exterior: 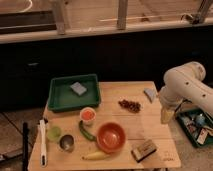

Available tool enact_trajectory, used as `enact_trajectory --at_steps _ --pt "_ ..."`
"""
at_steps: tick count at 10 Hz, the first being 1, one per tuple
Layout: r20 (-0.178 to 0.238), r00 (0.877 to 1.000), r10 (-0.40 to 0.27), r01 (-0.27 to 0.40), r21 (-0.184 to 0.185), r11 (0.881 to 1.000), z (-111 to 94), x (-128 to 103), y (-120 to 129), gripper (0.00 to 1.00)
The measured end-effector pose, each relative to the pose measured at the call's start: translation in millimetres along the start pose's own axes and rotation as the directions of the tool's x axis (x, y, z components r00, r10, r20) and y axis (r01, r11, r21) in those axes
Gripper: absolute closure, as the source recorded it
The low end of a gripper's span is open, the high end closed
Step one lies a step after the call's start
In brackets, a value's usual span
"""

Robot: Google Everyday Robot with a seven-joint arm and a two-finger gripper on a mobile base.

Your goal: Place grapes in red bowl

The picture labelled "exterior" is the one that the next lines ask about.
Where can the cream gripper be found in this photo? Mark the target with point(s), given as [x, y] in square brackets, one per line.
[167, 113]

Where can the bunch of dark grapes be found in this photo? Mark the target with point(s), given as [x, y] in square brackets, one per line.
[131, 106]

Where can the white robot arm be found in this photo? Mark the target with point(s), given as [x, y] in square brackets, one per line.
[185, 82]

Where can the red bowl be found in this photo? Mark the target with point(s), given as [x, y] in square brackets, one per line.
[110, 137]

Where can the grey triangular cloth piece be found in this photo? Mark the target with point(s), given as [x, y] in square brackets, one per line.
[150, 93]

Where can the green bin with items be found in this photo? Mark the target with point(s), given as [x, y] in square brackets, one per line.
[187, 121]

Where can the wooden block eraser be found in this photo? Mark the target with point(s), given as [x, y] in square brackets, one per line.
[143, 150]

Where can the wooden table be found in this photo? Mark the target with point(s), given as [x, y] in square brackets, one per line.
[138, 127]

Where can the white cup with orange content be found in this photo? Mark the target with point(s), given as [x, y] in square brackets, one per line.
[87, 115]

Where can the green chili pepper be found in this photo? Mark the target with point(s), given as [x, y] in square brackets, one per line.
[85, 133]

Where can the yellow banana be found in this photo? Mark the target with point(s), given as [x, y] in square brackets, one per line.
[98, 155]

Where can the grey sponge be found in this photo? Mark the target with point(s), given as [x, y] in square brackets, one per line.
[78, 88]

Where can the green plastic tray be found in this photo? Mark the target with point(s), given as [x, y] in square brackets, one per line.
[62, 98]

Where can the small metal cup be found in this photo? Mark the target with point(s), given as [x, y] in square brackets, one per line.
[66, 143]

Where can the green lime cup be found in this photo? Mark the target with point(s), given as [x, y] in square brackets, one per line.
[54, 133]

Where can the black pole stand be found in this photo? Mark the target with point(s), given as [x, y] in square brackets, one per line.
[25, 147]

